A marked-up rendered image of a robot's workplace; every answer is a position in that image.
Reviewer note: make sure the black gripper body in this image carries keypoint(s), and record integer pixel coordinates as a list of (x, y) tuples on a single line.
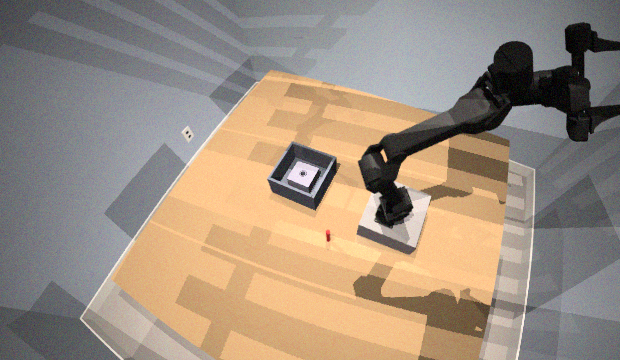
[(578, 38)]

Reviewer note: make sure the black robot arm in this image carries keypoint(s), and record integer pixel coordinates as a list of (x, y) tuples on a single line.
[(510, 80)]

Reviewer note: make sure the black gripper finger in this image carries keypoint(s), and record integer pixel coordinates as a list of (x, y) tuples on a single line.
[(600, 45), (601, 114)]

